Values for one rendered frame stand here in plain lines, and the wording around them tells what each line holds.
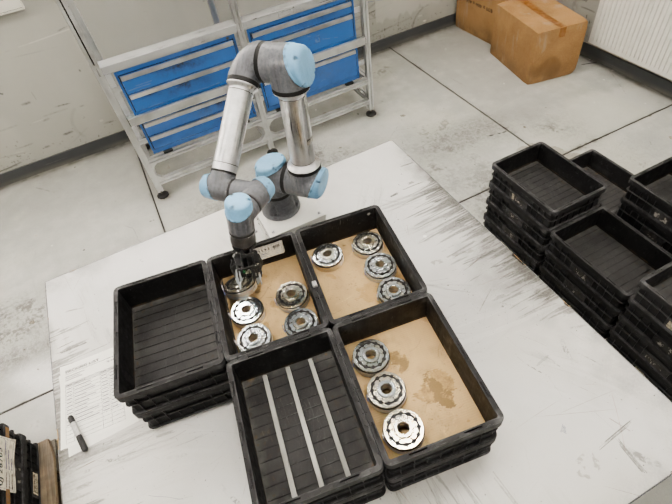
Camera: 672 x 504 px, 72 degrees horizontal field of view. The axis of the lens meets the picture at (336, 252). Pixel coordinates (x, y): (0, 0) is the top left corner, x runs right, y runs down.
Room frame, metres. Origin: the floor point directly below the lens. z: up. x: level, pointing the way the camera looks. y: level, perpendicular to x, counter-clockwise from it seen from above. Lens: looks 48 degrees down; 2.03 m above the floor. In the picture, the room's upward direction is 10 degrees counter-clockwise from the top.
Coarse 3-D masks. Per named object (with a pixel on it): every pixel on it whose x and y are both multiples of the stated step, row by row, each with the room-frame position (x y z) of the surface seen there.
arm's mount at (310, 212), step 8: (304, 200) 1.39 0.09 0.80; (312, 200) 1.38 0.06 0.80; (304, 208) 1.34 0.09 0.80; (312, 208) 1.33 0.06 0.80; (320, 208) 1.33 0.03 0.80; (264, 216) 1.33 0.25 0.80; (296, 216) 1.30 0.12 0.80; (304, 216) 1.30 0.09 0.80; (312, 216) 1.29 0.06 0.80; (320, 216) 1.28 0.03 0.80; (264, 224) 1.29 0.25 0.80; (272, 224) 1.28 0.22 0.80; (280, 224) 1.27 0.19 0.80; (288, 224) 1.27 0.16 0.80; (296, 224) 1.26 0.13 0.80; (304, 224) 1.26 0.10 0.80; (264, 232) 1.30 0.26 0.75; (272, 232) 1.23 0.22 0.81; (280, 232) 1.23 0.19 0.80
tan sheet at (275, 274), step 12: (276, 264) 1.05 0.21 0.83; (288, 264) 1.04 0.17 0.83; (264, 276) 1.01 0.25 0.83; (276, 276) 1.00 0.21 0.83; (288, 276) 0.99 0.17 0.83; (300, 276) 0.98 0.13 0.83; (264, 288) 0.96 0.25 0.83; (276, 288) 0.95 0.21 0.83; (228, 300) 0.94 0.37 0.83; (264, 300) 0.91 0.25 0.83; (312, 300) 0.88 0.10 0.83; (276, 312) 0.86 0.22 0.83; (264, 324) 0.82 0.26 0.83; (276, 324) 0.81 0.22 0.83; (300, 324) 0.80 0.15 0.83; (276, 336) 0.77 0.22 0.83
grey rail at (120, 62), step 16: (304, 0) 3.03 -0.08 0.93; (320, 0) 3.03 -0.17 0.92; (256, 16) 2.91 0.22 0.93; (272, 16) 2.92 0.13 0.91; (192, 32) 2.85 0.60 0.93; (208, 32) 2.81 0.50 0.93; (224, 32) 2.82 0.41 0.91; (144, 48) 2.74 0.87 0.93; (160, 48) 2.71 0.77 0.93; (176, 48) 2.73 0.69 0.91; (112, 64) 2.61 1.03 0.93; (128, 64) 2.64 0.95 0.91
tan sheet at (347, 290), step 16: (352, 240) 1.10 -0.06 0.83; (352, 256) 1.03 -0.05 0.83; (320, 272) 0.99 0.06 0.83; (336, 272) 0.97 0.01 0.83; (352, 272) 0.96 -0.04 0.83; (400, 272) 0.93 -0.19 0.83; (336, 288) 0.91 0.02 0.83; (352, 288) 0.90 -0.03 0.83; (368, 288) 0.89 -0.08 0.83; (336, 304) 0.85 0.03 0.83; (352, 304) 0.84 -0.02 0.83; (368, 304) 0.83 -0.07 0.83
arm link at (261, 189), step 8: (264, 176) 1.10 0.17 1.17; (232, 184) 1.08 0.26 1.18; (240, 184) 1.07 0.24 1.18; (248, 184) 1.07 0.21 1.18; (256, 184) 1.06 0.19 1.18; (264, 184) 1.06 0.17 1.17; (272, 184) 1.08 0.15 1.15; (232, 192) 1.06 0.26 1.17; (240, 192) 1.05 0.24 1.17; (248, 192) 1.03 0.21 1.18; (256, 192) 1.03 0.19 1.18; (264, 192) 1.04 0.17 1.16; (272, 192) 1.06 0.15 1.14; (256, 200) 1.00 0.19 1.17; (264, 200) 1.02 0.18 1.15
